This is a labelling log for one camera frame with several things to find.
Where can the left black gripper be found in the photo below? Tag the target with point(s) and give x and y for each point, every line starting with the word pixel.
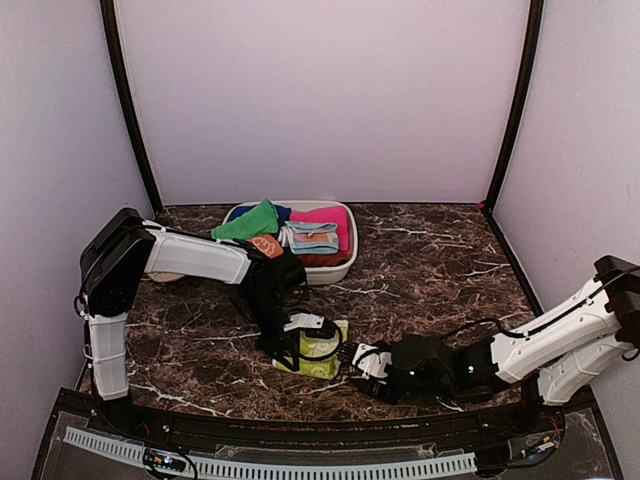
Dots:
pixel 276 347

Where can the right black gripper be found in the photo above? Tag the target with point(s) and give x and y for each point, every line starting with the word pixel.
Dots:
pixel 370 388

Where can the green microfiber towel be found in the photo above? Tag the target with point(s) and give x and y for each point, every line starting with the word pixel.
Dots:
pixel 261 219

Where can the cream yellow-green patterned towel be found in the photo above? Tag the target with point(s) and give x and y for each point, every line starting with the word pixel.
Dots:
pixel 318 357

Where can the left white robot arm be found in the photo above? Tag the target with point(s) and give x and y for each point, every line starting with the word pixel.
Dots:
pixel 130 247

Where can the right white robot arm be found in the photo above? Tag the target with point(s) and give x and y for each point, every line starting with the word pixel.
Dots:
pixel 561 350

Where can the dark red rolled towel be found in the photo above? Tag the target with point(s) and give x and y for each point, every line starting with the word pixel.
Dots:
pixel 321 260

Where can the orange cartoon rolled towel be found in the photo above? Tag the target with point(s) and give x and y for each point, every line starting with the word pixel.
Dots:
pixel 267 245

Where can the light blue striped towel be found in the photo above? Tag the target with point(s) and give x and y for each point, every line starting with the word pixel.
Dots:
pixel 306 238

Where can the white plastic basin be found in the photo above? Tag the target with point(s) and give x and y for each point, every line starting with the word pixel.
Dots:
pixel 325 275

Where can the blue rolled towel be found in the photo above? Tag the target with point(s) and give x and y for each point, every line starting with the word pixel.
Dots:
pixel 282 211

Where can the pink rolled towel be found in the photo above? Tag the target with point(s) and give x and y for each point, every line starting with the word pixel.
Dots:
pixel 336 215

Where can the small circuit board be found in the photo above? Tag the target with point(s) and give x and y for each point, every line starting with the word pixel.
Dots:
pixel 160 461

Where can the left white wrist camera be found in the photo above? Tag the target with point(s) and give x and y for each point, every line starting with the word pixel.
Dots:
pixel 312 325

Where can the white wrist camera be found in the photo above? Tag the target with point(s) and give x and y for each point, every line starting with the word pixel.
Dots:
pixel 312 325
pixel 371 362

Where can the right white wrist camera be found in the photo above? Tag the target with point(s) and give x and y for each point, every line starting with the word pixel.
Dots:
pixel 371 362

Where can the white slotted cable duct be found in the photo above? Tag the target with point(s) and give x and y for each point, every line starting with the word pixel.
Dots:
pixel 275 465

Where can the left black frame post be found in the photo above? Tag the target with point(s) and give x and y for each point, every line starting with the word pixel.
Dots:
pixel 128 109

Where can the black frame post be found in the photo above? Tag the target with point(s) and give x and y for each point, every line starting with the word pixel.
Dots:
pixel 527 60
pixel 128 109

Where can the right black frame post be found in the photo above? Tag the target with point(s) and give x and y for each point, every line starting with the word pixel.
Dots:
pixel 527 60

